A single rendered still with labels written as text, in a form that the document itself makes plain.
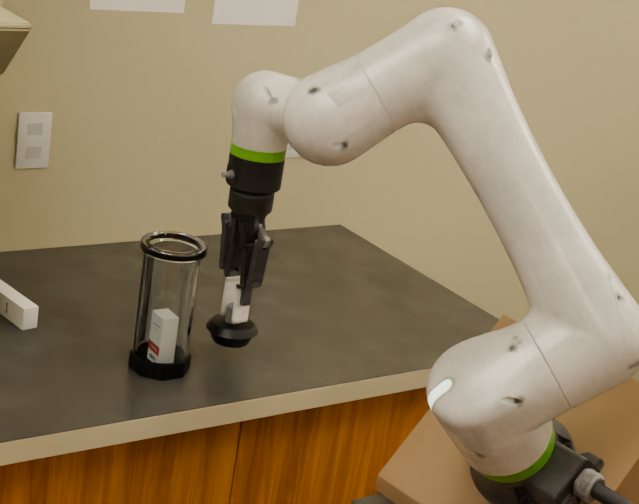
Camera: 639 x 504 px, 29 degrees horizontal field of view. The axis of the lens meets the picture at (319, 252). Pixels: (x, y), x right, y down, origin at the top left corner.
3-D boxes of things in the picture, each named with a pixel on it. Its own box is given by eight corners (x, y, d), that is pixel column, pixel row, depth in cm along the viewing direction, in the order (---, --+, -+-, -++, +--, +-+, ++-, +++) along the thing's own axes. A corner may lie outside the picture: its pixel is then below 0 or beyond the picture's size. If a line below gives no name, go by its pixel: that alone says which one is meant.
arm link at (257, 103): (241, 59, 207) (230, 71, 197) (316, 72, 207) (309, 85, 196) (230, 140, 212) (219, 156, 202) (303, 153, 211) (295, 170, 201)
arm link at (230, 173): (300, 161, 206) (269, 145, 213) (240, 164, 200) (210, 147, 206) (294, 196, 208) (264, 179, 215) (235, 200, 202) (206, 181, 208)
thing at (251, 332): (194, 332, 218) (198, 297, 216) (238, 326, 224) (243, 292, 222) (221, 354, 212) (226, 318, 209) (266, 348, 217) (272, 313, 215)
